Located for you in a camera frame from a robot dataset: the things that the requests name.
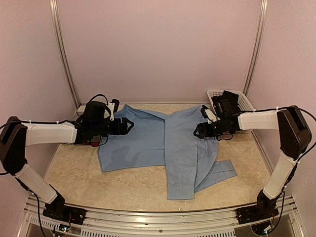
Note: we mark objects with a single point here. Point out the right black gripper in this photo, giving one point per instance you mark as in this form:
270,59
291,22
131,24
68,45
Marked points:
203,127

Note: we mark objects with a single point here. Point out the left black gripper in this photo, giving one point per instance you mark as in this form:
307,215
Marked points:
123,130

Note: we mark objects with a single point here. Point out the light blue long sleeve shirt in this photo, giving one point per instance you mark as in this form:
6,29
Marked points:
168,140

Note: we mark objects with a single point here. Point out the grey button shirt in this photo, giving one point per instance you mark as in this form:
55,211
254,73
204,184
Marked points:
80,110

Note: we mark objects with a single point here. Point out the white plastic laundry basket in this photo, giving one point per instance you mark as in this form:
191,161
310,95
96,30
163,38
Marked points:
244,103

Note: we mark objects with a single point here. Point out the red black plaid shirt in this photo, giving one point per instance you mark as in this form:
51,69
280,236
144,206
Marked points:
95,142

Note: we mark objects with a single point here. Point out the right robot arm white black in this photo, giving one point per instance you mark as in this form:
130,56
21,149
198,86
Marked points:
289,123

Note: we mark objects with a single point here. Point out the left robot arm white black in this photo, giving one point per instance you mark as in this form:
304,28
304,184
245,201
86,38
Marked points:
97,120

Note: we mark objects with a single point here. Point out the black shirt in basket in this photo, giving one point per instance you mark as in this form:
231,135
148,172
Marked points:
227,95

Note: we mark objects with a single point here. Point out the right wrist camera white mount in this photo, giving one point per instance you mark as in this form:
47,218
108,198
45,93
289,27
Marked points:
208,114

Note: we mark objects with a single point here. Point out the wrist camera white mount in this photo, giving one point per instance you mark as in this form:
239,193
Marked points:
110,109
208,114

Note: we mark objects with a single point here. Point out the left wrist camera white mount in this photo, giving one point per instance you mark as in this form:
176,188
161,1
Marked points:
110,109

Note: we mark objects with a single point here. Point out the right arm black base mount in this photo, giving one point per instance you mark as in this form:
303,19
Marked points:
253,213

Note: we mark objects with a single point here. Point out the front aluminium rail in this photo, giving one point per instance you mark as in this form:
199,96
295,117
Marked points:
100,222

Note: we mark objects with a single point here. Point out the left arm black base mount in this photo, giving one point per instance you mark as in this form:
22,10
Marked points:
69,214

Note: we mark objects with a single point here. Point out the right aluminium frame post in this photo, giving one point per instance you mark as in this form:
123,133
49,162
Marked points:
256,47

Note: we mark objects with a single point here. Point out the aluminium frame post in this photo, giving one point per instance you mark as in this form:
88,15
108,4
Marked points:
256,47
62,51

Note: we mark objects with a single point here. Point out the left aluminium frame post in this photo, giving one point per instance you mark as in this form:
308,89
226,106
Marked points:
62,51

